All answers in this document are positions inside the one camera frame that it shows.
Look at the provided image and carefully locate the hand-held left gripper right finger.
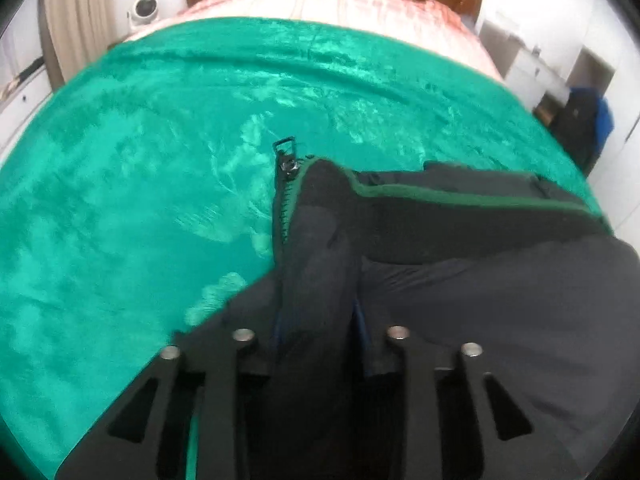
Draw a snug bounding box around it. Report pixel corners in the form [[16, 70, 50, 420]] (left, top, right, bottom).
[[360, 325, 568, 480]]

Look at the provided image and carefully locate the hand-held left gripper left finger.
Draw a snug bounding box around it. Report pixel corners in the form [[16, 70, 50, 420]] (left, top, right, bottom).
[[55, 328, 274, 480]]

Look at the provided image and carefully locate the black puffer jacket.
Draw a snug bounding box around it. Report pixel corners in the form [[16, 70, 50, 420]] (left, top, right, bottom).
[[175, 137, 640, 480]]

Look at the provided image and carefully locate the green plush blanket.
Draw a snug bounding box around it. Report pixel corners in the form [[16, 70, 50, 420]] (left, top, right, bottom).
[[0, 16, 613, 471]]

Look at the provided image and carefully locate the black coat on chair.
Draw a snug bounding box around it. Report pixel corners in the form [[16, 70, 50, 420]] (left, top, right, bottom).
[[550, 87, 601, 171]]

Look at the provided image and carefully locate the white wardrobe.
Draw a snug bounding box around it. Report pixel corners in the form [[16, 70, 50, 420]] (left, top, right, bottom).
[[570, 10, 640, 233]]

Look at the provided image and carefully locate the white desk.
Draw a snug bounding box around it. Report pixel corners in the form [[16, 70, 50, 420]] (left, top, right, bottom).
[[479, 12, 572, 107]]

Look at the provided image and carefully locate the blue hooded garment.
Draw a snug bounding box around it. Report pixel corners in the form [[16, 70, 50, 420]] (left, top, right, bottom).
[[570, 87, 615, 157]]

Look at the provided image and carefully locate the white low cabinet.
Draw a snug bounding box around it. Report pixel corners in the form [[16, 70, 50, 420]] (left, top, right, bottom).
[[0, 57, 54, 161]]

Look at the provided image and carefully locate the pink striped bedsheet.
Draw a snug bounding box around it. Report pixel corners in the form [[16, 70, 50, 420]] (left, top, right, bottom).
[[125, 0, 504, 79]]

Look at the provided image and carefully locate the small white fan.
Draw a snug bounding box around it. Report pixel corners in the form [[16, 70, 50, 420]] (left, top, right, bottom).
[[126, 0, 162, 27]]

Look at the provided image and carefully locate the beige curtain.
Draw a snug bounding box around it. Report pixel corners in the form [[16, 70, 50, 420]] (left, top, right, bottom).
[[40, 0, 126, 89]]

